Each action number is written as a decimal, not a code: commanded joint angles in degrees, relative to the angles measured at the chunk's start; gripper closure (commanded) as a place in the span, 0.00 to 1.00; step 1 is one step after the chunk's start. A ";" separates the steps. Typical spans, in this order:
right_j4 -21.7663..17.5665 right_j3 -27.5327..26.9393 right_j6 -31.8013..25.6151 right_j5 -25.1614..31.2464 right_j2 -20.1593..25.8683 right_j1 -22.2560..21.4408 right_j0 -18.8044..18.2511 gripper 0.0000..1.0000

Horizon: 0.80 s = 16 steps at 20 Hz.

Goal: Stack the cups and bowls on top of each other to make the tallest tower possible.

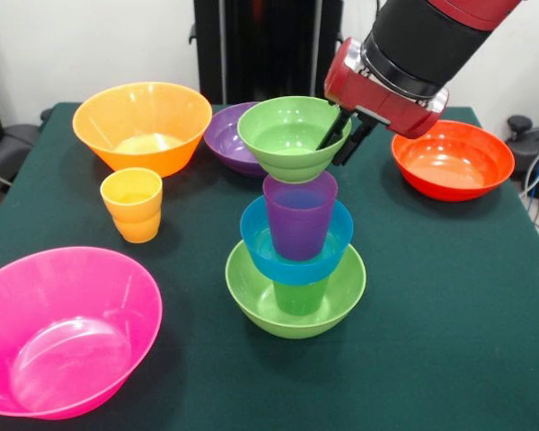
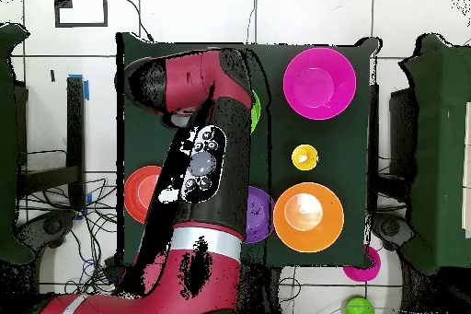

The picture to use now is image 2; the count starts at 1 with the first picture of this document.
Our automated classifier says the pink bowl on floor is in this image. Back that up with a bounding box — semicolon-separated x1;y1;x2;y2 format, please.
342;243;383;283

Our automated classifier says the orange plastic bowl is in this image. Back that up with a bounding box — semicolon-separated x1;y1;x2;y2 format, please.
272;181;345;254

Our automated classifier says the yellow plastic cup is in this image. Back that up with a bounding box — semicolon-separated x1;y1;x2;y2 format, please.
291;144;320;172

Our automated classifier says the black floor box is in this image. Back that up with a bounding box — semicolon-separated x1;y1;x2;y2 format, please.
104;255;128;284

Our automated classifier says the tangle of floor cables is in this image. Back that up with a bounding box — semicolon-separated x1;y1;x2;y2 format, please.
17;177;122;296

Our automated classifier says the purple plastic bowl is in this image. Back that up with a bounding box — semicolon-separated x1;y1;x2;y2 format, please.
243;185;276;245

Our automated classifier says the red plastic bowl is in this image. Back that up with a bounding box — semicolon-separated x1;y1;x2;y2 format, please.
123;165;163;226

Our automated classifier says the green bowl on floor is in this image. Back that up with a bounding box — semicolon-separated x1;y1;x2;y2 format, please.
343;295;376;314

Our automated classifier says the blue tape strip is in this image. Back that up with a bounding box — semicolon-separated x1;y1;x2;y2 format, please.
67;73;90;102

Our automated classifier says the green cloth side table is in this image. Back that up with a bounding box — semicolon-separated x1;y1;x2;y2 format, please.
0;20;36;266
398;32;471;276

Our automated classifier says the black pedestal leg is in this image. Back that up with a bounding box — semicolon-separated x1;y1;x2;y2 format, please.
16;209;76;250
372;212;415;252

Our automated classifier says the large pink plastic bowl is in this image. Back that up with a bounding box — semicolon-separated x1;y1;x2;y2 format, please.
282;46;358;121

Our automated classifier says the dark green table cloth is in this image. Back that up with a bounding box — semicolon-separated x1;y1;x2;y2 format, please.
116;31;383;270

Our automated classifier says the large green plastic bowl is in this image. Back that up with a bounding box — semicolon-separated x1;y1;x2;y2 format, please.
250;88;263;134

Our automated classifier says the black floor cable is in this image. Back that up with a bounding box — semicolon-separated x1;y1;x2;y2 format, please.
122;0;156;43

